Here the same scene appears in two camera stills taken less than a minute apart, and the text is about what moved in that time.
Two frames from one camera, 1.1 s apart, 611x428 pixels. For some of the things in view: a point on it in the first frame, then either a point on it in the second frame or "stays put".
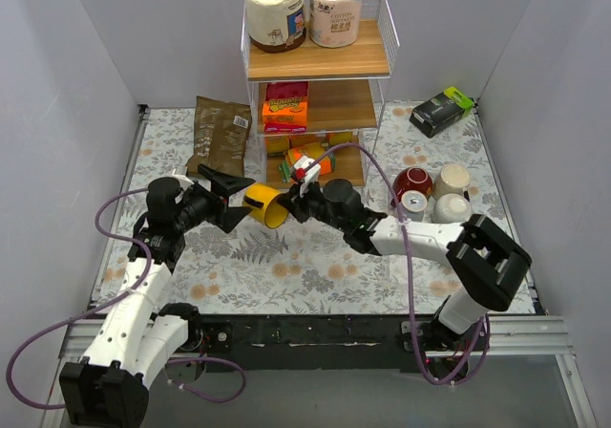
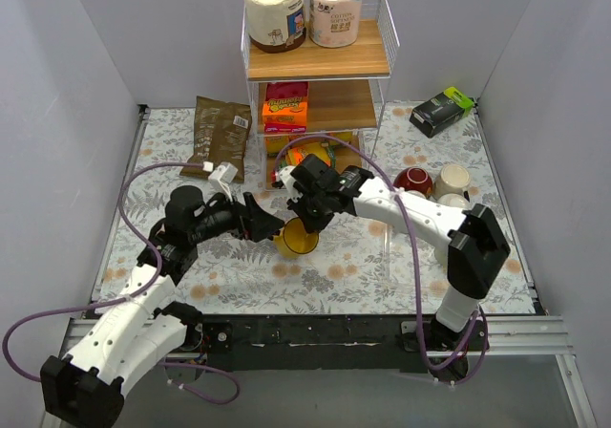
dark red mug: [411, 179] stays put
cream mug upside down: [453, 179] stays put
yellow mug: [265, 208] → [293, 241]
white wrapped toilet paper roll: [334, 8] stays put
